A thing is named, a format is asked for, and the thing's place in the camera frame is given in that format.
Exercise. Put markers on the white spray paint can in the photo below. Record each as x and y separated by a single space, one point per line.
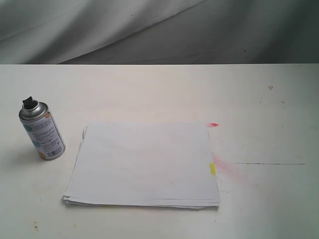
38 121

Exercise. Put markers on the white paper stack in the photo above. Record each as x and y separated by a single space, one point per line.
144 164

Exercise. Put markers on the white backdrop cloth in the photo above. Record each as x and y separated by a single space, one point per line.
159 31

